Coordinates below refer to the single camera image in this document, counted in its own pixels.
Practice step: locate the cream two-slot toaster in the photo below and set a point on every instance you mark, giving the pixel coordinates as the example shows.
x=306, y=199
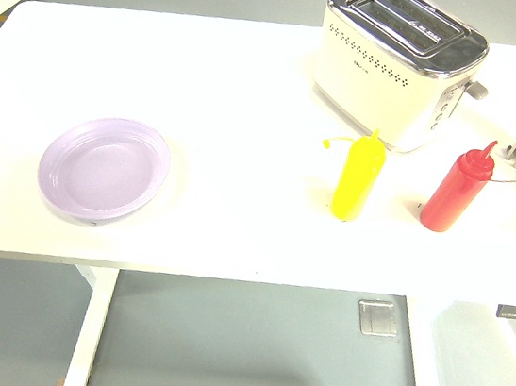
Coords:
x=362, y=88

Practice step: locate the purple round plate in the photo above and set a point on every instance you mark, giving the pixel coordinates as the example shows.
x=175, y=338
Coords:
x=103, y=172

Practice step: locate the yellow squeeze bottle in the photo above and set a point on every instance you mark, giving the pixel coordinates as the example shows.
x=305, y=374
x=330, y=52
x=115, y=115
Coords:
x=357, y=182

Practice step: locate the metal floor outlet cover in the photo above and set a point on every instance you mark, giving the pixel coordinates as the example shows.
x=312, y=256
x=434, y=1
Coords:
x=377, y=318

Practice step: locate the red squeeze bottle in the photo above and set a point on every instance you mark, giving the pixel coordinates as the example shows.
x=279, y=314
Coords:
x=453, y=195

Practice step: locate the white table leg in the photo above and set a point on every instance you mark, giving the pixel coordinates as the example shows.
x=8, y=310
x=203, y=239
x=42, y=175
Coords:
x=425, y=367
x=91, y=323

